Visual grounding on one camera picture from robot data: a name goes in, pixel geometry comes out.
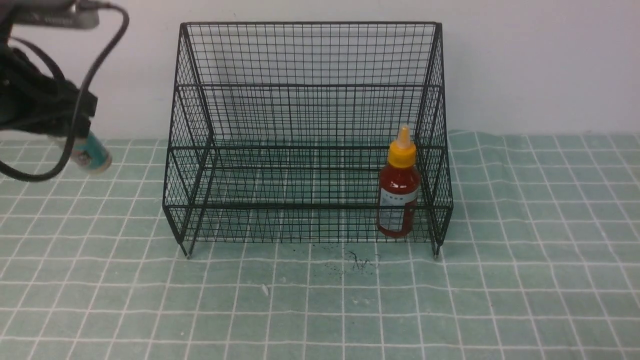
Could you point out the green checkered tablecloth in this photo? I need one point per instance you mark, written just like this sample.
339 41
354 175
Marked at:
540 262

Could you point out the grey camera on gripper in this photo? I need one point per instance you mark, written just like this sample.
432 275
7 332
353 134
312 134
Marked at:
69 14

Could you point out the green-capped seasoning shaker bottle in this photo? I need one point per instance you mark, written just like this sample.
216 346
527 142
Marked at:
88 153

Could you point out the red sauce bottle yellow cap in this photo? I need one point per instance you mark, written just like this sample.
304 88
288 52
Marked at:
398 187

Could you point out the black wire mesh shelf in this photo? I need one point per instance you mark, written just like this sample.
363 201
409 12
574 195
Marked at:
279 131

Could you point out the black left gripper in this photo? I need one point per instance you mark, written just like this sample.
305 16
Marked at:
40 104

